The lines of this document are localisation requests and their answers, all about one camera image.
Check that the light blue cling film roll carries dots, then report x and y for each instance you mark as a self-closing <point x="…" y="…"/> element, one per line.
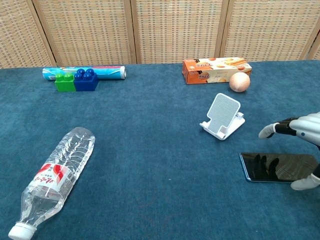
<point x="107" y="71"/>

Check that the peach coloured ball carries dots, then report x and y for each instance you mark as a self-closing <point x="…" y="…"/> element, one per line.
<point x="239" y="82"/>

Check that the clear plastic water bottle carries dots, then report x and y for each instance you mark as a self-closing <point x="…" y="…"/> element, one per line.
<point x="53" y="177"/>

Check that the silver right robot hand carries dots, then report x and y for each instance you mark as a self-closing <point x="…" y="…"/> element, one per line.
<point x="303" y="127"/>

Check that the blue toy building block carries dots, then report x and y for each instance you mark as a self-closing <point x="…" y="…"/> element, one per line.
<point x="86" y="80"/>

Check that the white folding phone stand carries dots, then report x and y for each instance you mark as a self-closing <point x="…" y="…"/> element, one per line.
<point x="221" y="116"/>

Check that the orange biscuit box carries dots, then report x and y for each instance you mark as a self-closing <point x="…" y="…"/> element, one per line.
<point x="212" y="71"/>

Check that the green toy building block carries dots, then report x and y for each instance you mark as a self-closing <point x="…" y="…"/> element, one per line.
<point x="64" y="82"/>

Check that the woven rattan folding screen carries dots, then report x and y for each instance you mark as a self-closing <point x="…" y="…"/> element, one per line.
<point x="160" y="30"/>

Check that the black smartphone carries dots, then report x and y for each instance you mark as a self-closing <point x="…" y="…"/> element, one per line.
<point x="275" y="167"/>

